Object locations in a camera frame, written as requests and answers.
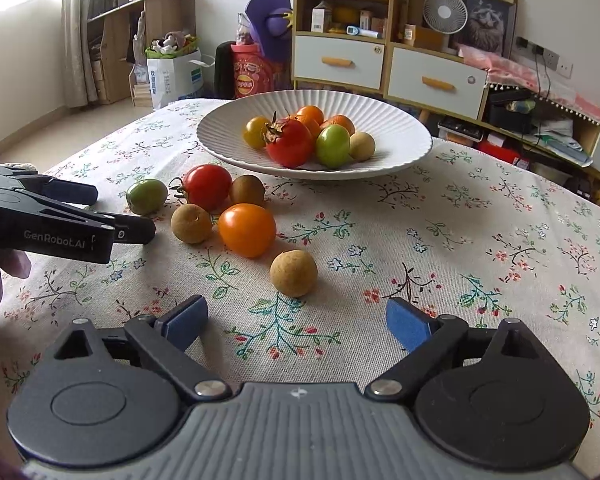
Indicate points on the floral tablecloth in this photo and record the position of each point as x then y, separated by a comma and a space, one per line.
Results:
430, 240

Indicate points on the white wall socket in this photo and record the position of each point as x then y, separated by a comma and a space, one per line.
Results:
565, 66

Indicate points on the white carton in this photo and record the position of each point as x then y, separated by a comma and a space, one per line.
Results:
322, 17

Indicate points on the white paper bag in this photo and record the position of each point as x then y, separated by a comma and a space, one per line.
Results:
172, 80

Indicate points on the beige curtain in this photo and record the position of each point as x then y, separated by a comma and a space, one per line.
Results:
80, 30

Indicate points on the brown cardboard box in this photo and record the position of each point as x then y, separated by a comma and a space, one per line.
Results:
422, 37

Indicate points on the white cabinet drawer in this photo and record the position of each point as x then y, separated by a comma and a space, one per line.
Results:
337, 62
437, 82

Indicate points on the person's left hand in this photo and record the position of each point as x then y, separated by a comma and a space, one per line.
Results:
12, 262

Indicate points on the red flat box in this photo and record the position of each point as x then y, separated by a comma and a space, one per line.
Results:
500, 152

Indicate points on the orange mandarin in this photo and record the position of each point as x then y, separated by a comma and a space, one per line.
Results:
337, 122
312, 124

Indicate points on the black panel on white base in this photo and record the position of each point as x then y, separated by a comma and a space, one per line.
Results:
224, 70

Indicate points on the green jujube with brown patch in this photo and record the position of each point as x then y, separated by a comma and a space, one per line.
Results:
146, 196

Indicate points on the stuffed toys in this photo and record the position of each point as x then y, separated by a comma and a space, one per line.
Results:
172, 42

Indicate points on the wooden bookshelf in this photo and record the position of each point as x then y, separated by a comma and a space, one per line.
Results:
155, 10

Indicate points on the pink cloth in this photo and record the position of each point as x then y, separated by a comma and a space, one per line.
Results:
530, 77

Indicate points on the orange tomato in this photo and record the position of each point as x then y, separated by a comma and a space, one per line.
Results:
310, 112
246, 230

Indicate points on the light green jujube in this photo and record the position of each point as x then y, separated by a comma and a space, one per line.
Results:
332, 146

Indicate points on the grey knitted cushion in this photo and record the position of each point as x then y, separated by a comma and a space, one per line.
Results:
22, 166

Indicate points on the purple plush toy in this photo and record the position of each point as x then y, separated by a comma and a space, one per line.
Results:
270, 20

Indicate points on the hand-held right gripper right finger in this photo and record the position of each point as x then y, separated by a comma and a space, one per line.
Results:
407, 325

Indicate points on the small red tomato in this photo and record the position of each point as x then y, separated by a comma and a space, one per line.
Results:
207, 186

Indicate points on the red snack bucket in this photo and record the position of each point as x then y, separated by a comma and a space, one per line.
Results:
250, 77

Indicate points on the white desk fan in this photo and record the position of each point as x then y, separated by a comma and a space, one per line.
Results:
445, 12

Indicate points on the dark brown longan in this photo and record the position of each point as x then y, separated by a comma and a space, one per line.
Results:
247, 190

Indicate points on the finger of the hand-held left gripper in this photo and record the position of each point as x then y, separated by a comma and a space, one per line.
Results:
70, 192
135, 231

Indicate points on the white blue thermometer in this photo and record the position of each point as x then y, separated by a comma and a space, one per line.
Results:
362, 31

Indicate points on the yellow tomato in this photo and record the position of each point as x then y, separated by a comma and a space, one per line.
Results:
255, 132

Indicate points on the framed picture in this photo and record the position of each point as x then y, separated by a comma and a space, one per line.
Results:
487, 17

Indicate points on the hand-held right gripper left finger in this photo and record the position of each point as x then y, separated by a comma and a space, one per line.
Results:
182, 322

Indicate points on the low wooden cabinet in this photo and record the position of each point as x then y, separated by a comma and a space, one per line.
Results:
587, 132

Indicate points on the tan longan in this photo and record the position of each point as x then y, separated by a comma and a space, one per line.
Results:
293, 273
191, 223
362, 146

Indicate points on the large red tomato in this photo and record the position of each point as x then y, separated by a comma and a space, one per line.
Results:
290, 142

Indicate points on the dark lid storage box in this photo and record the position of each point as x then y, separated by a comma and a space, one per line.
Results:
460, 130

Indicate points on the white ribbed plate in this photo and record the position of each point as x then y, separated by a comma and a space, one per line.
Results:
395, 125

